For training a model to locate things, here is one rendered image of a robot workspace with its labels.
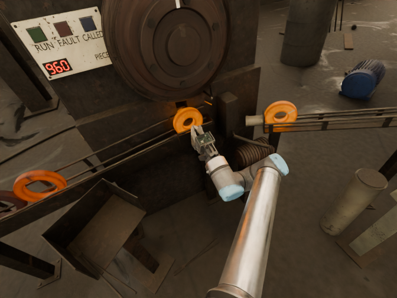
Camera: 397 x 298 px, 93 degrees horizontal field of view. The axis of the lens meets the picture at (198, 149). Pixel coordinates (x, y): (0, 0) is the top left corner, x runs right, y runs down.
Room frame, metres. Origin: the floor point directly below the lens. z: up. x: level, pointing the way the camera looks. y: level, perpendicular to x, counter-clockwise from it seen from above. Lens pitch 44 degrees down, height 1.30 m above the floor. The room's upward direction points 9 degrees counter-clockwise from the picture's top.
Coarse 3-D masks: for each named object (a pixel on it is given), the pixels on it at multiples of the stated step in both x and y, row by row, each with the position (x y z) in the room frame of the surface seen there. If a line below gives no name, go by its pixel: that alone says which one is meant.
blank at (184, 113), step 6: (186, 108) 0.80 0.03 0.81; (192, 108) 0.81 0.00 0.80; (180, 114) 0.77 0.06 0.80; (186, 114) 0.78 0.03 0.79; (192, 114) 0.79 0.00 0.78; (198, 114) 0.80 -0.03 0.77; (174, 120) 0.78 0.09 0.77; (180, 120) 0.77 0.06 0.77; (198, 120) 0.80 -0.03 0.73; (174, 126) 0.76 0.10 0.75; (180, 126) 0.77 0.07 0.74; (186, 126) 0.81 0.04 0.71; (186, 132) 0.77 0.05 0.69
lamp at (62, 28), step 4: (56, 24) 0.77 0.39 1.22; (60, 24) 0.78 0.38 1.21; (64, 24) 0.78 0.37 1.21; (56, 28) 0.77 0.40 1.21; (60, 28) 0.77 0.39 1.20; (64, 28) 0.78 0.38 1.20; (68, 28) 0.78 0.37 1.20; (60, 32) 0.77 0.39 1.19; (64, 32) 0.78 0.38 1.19; (68, 32) 0.78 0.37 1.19
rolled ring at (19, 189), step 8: (24, 176) 0.56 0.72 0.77; (32, 176) 0.56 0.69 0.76; (40, 176) 0.57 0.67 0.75; (48, 176) 0.57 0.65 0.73; (56, 176) 0.59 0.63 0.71; (16, 184) 0.54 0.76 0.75; (24, 184) 0.55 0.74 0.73; (56, 184) 0.57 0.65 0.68; (64, 184) 0.58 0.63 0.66; (16, 192) 0.54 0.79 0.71; (24, 192) 0.54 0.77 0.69; (32, 192) 0.57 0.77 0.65; (48, 192) 0.58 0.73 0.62; (32, 200) 0.54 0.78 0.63
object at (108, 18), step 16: (112, 0) 0.71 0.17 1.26; (224, 0) 0.82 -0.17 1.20; (112, 16) 0.71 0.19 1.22; (112, 32) 0.70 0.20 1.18; (112, 48) 0.69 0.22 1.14; (224, 48) 0.82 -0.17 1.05; (128, 80) 0.70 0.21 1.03; (208, 80) 0.80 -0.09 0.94; (144, 96) 0.71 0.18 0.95; (160, 96) 0.73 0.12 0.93; (176, 96) 0.75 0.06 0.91; (192, 96) 0.77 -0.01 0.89
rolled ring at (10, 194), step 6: (0, 192) 0.53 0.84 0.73; (6, 192) 0.54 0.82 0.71; (12, 192) 0.55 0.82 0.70; (0, 198) 0.51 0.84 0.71; (6, 198) 0.52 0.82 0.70; (12, 198) 0.52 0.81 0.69; (18, 198) 0.53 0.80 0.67; (18, 204) 0.52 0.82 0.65; (24, 204) 0.52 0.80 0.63; (12, 210) 0.53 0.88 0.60; (0, 216) 0.50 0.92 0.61
